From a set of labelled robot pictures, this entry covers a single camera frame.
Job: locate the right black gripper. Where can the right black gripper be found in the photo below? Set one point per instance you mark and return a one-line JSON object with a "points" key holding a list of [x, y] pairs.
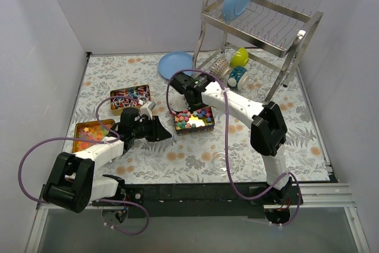
{"points": [[190, 104]]}

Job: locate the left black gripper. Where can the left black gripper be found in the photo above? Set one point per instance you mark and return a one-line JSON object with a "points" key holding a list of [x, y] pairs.
{"points": [[153, 128]]}

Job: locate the tin of star candies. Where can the tin of star candies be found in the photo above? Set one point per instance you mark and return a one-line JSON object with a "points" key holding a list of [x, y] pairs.
{"points": [[200, 120]]}

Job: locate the tin of gummy candies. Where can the tin of gummy candies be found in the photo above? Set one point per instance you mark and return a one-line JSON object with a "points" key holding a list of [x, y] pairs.
{"points": [[91, 130]]}

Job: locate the metal scoop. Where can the metal scoop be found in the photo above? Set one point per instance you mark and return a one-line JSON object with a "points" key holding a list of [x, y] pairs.
{"points": [[178, 103]]}

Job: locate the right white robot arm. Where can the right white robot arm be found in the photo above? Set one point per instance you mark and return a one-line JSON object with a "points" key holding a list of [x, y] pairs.
{"points": [[265, 122]]}

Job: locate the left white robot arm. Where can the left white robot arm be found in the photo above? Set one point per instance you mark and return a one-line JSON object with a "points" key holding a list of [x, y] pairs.
{"points": [[71, 183]]}

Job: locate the tin of wrapped candies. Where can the tin of wrapped candies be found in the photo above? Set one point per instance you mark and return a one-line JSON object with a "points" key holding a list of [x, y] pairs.
{"points": [[134, 97]]}

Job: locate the blue plate on table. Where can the blue plate on table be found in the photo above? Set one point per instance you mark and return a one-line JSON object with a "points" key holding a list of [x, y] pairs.
{"points": [[173, 62]]}

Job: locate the patterned ceramic cup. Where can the patterned ceramic cup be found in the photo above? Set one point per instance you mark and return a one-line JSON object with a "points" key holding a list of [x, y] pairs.
{"points": [[219, 66]]}

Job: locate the teal white mug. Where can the teal white mug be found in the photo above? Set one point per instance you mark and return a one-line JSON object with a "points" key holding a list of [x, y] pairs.
{"points": [[238, 78]]}

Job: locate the yellow-green bowl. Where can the yellow-green bowl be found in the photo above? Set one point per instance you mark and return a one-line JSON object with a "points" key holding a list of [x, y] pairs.
{"points": [[240, 58]]}

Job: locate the clear glass bowl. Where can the clear glass bowl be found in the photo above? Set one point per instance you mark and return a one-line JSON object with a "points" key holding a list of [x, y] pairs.
{"points": [[219, 164]]}

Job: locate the steel dish rack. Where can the steel dish rack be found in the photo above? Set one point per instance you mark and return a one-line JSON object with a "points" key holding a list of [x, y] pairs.
{"points": [[273, 27]]}

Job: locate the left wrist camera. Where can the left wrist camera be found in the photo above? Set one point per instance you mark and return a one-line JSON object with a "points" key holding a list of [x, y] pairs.
{"points": [[147, 109]]}

